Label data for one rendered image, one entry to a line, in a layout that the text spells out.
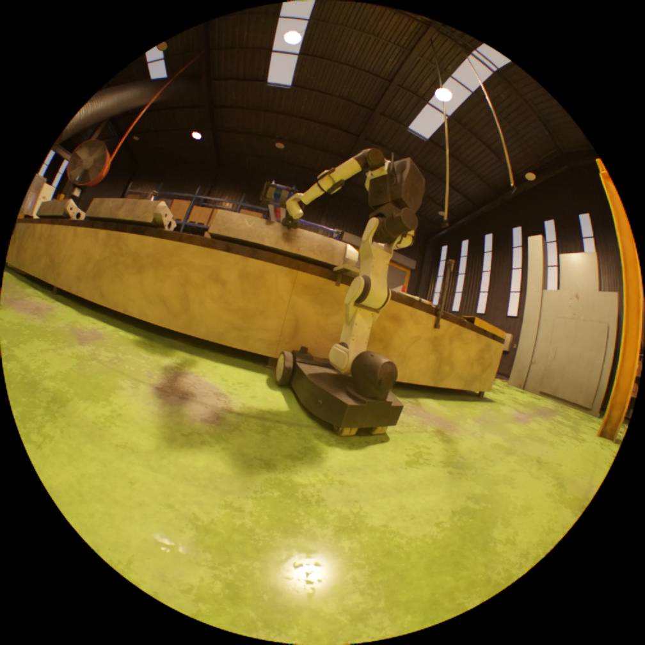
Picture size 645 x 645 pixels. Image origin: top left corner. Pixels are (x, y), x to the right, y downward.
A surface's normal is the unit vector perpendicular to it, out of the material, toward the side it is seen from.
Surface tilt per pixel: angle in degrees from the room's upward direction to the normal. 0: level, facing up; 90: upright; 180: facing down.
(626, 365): 90
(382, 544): 0
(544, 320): 90
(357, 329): 85
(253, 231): 80
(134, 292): 91
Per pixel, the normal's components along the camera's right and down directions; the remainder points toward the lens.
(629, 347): -0.94, -0.25
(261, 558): 0.26, -0.96
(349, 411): 0.35, 0.13
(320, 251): 0.25, -0.07
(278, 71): -0.22, 0.97
